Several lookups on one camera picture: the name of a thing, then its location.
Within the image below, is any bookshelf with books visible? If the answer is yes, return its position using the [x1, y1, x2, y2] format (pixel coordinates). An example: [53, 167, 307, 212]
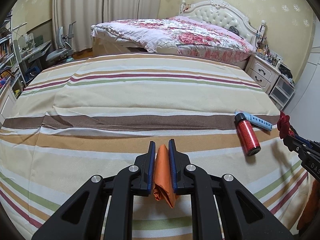
[0, 12, 26, 120]

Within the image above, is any grey study desk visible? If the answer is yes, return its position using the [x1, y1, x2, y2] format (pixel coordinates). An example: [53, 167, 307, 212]
[12, 36, 52, 86]

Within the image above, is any beige curtain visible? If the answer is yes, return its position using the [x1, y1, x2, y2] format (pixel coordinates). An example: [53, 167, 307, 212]
[52, 0, 160, 51]

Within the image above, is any white tufted headboard bed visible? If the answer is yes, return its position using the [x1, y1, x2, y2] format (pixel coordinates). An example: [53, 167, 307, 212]
[92, 0, 258, 69]

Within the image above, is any pink floral quilt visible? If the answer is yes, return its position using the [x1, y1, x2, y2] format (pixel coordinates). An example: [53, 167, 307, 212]
[91, 16, 254, 64]

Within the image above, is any white wardrobe sliding door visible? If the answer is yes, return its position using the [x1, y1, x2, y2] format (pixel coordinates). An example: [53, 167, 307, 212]
[285, 19, 320, 141]

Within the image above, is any white nightstand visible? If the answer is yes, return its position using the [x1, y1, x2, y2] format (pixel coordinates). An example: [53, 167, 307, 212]
[245, 54, 280, 94]

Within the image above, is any dark red ribbon bundle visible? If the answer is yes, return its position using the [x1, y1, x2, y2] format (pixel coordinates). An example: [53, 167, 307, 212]
[277, 111, 295, 139]

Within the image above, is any red metallic bottle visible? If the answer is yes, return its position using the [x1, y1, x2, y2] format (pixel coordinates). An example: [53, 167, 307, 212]
[235, 113, 261, 156]

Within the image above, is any striped bed cover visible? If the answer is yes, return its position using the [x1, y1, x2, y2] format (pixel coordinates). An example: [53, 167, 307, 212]
[1, 54, 311, 239]

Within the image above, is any plastic drawer unit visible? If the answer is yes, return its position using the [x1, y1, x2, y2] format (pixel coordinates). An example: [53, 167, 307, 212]
[269, 75, 295, 111]

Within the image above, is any blue patterned tube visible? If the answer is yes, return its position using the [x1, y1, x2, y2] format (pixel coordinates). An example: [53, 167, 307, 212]
[235, 110, 273, 131]

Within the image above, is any grey desk chair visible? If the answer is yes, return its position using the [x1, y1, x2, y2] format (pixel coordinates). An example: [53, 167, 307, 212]
[46, 21, 76, 63]

